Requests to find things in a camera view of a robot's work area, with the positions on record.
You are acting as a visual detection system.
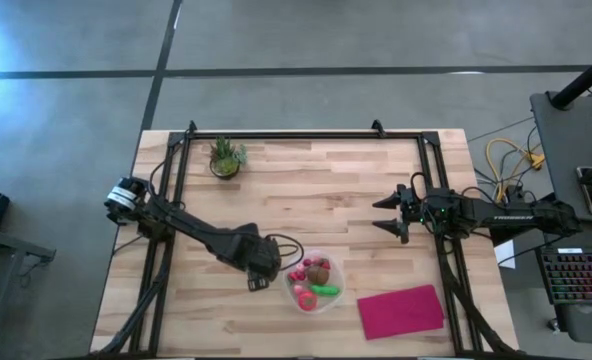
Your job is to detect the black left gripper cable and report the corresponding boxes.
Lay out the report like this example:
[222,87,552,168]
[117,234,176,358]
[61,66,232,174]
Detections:
[265,233,305,272]

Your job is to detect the potted succulent plant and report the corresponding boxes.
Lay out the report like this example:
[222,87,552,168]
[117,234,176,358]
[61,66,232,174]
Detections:
[209,135,249,180]

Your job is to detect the grey side table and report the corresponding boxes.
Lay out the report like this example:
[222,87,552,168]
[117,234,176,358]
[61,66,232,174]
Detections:
[0,224,57,360]

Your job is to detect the white paper sheet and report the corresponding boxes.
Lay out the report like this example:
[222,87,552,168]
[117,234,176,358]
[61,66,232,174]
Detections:
[493,239,517,270]

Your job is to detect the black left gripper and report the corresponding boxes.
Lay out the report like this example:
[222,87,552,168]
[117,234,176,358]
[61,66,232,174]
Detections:
[230,233,283,293]

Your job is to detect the black pole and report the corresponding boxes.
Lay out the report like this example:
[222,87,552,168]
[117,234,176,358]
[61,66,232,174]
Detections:
[548,44,592,111]

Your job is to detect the red tomato toy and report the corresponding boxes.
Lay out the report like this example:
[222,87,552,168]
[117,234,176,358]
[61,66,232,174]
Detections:
[297,291,319,312]

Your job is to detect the brown kiwi toy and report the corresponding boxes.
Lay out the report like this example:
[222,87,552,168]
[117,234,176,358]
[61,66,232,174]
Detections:
[306,265,331,286]

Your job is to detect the grey desk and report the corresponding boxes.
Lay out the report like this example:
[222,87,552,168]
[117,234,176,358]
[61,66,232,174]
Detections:
[529,92,592,224]

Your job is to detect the backlit computer keyboard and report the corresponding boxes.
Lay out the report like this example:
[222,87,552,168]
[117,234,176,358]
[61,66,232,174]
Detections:
[540,247,592,305]

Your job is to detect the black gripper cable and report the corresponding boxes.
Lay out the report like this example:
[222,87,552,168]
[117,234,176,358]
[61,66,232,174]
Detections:
[265,233,305,272]
[408,171,428,202]

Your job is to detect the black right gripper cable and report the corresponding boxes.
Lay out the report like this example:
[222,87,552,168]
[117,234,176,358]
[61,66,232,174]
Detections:
[408,171,428,202]

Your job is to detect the black aluminium table frame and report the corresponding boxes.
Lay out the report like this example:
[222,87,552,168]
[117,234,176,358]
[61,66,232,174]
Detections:
[90,119,527,360]

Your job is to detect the magenta cloth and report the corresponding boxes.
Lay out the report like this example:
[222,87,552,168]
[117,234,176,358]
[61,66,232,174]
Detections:
[356,284,446,341]

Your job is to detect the green cucumber toy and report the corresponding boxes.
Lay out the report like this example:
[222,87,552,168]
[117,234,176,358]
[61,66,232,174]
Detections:
[309,283,341,297]

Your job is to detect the clear plastic tupperware container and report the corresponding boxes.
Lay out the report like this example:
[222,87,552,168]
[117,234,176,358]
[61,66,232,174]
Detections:
[283,249,346,315]

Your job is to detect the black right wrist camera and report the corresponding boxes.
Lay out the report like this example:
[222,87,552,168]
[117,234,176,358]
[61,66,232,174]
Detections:
[425,189,461,224]

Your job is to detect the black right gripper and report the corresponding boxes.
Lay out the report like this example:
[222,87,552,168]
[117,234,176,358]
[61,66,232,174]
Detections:
[372,183,430,245]

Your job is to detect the yellow cable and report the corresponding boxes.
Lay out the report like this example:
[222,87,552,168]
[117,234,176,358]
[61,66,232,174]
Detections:
[484,137,546,201]

